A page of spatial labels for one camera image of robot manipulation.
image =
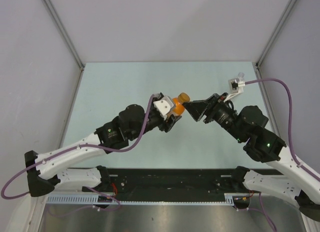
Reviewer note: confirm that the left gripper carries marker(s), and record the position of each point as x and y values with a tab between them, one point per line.
167	126

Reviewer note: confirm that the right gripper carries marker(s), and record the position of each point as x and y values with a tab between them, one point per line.
197	108

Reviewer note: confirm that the orange bottle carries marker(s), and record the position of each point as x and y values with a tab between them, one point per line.
178	108

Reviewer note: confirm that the clear plastic bottle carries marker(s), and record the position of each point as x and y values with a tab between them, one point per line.
241	76

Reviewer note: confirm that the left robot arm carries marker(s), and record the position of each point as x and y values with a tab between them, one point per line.
49	171

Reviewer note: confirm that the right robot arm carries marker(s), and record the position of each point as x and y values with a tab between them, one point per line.
249	127

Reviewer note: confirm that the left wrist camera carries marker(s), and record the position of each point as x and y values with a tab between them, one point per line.
164	106

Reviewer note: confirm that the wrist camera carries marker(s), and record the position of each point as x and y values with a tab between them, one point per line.
164	106
236	88

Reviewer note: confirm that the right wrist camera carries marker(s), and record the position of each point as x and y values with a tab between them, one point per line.
236	88

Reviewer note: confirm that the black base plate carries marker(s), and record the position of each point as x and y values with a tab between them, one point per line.
168	182

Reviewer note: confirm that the slotted cable duct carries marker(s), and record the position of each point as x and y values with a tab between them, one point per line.
227	199

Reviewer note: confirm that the right aluminium frame post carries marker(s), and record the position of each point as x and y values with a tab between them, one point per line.
276	31

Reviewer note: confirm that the aluminium frame post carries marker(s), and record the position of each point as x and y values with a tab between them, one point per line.
276	31
49	6

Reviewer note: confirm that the left aluminium frame post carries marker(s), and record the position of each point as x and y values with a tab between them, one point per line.
49	6

